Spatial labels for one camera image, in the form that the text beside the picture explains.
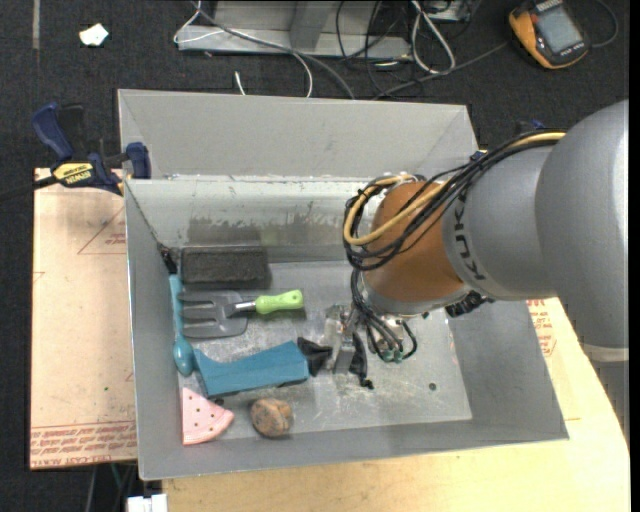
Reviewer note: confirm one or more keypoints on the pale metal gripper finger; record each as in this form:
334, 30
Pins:
331, 335
345, 357

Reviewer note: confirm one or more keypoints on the teal tool with black head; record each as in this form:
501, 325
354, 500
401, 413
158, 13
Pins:
255, 370

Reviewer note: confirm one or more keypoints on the brown rock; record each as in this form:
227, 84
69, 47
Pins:
271, 417

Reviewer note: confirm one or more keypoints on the dark grey sponge block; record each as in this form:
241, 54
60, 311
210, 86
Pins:
225, 266

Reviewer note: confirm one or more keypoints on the teal plastic spoon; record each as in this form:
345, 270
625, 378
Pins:
183, 355

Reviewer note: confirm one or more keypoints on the pink dotted wedge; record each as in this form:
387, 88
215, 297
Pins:
200, 420

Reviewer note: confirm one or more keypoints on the grey metal bin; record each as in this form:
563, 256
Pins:
300, 145

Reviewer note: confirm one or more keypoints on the brown cardboard board, red print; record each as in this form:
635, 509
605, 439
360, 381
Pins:
80, 320

